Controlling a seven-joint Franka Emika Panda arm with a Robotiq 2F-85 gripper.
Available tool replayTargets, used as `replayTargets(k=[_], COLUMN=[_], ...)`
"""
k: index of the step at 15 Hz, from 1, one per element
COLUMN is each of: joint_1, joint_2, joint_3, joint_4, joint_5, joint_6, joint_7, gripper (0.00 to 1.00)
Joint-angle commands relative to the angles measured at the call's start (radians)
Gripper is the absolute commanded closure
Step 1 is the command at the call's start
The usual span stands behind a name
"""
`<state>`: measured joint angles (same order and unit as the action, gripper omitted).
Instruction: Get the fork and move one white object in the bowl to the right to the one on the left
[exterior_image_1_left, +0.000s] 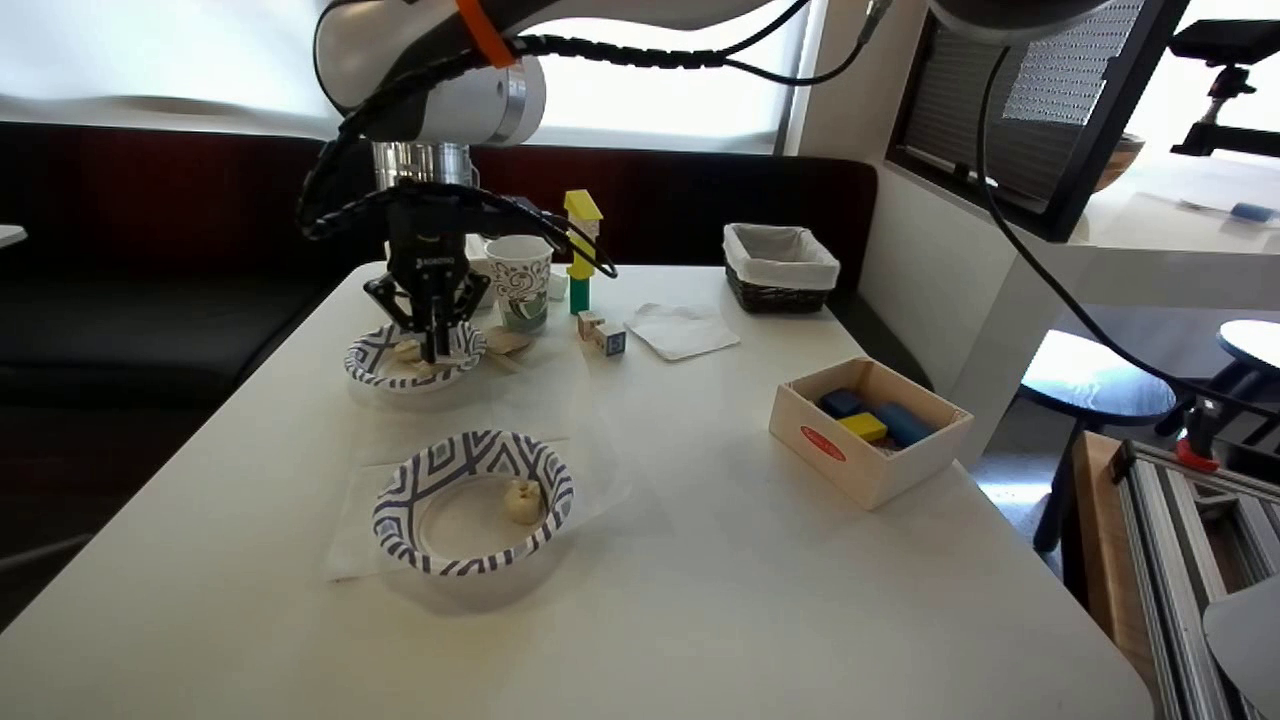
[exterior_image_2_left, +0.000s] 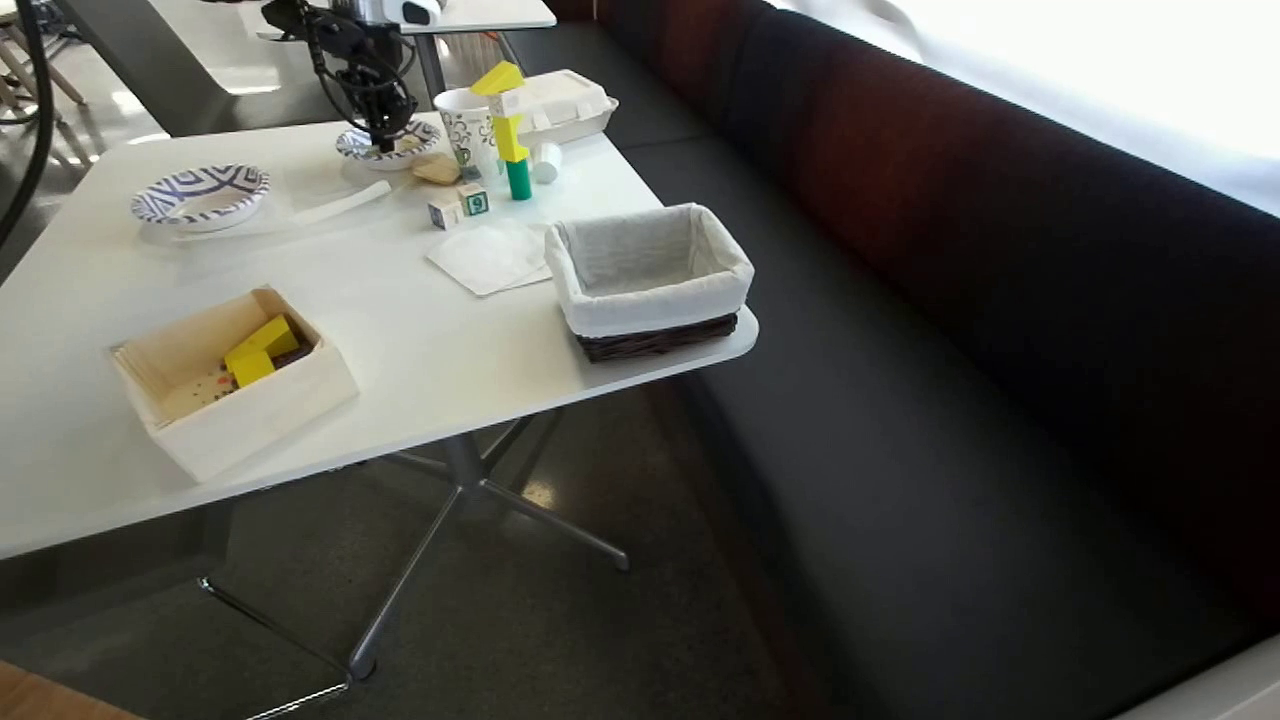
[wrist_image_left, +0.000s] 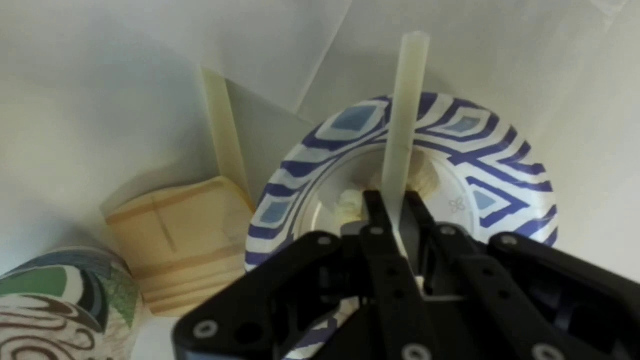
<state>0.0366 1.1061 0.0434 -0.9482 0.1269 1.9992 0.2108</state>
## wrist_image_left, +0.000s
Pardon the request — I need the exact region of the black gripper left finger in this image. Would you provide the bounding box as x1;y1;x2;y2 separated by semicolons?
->
171;188;436;360

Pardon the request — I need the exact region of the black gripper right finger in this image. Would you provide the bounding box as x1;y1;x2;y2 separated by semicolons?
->
403;191;640;360

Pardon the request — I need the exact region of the white food piece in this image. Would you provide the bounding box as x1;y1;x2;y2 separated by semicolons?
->
335;188;369;220

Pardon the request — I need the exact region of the blue patterned paper bowl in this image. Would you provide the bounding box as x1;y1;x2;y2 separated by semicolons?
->
245;91;561;360

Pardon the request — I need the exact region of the natural wooden block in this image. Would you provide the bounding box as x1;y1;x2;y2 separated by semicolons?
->
103;174;258;316

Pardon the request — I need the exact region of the cream plastic utensil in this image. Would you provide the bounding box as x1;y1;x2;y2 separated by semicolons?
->
199;64;255;203

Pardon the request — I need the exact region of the green patterned paper cup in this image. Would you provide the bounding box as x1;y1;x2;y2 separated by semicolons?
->
0;246;145;360

